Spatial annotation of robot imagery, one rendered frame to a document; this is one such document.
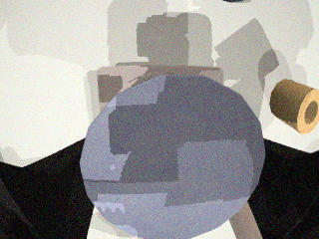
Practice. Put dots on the tan cup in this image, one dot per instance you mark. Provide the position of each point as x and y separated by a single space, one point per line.
244 225

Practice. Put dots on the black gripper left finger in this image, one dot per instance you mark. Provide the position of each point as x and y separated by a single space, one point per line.
49 195

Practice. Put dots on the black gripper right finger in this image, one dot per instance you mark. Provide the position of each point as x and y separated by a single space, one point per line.
287 189

